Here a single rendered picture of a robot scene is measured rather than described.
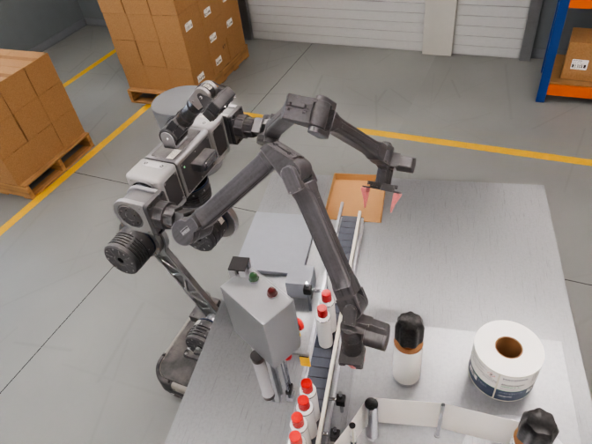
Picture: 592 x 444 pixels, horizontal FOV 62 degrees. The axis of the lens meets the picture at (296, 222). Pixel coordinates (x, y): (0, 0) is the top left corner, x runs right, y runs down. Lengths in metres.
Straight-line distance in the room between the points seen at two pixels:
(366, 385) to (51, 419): 1.89
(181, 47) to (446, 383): 3.92
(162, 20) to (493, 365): 4.07
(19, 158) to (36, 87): 0.58
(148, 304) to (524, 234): 2.21
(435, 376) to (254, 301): 0.78
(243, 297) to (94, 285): 2.45
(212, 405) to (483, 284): 1.11
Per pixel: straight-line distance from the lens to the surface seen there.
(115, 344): 3.21
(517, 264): 2.18
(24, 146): 4.58
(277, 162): 1.25
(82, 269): 3.75
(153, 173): 1.58
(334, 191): 2.45
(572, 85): 4.89
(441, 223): 2.30
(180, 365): 2.67
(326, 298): 1.68
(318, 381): 1.74
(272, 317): 1.16
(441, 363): 1.79
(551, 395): 1.81
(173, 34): 4.89
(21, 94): 4.54
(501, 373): 1.63
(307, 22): 6.03
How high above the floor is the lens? 2.39
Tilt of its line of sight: 42 degrees down
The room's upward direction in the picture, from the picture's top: 8 degrees counter-clockwise
